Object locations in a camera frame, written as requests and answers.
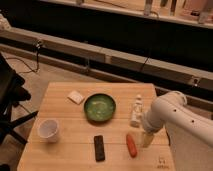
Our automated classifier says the green ceramic bowl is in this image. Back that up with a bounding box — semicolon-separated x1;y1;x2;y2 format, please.
84;93;116;122

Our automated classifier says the black floor cable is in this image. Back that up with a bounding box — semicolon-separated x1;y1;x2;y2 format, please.
4;39;44;75

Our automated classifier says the black office chair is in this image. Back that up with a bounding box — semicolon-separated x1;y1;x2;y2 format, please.
0;53;39;171

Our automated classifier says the white squeeze bottle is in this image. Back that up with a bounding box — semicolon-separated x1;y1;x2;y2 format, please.
130;94;143;128

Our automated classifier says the red-orange pepper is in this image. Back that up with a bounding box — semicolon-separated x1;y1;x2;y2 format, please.
126;134;137;158

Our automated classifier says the wooden table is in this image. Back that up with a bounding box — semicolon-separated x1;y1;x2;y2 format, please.
18;82;175;171

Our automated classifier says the black rectangular block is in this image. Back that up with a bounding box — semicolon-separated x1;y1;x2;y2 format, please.
94;135;105;162

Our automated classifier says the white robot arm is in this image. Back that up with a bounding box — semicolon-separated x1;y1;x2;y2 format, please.
141;91;213;148

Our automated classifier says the white paper cup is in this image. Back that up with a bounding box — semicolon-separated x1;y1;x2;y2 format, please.
37;119;59;143

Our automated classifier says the white square sponge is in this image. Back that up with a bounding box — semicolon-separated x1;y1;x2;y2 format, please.
67;91;84;104

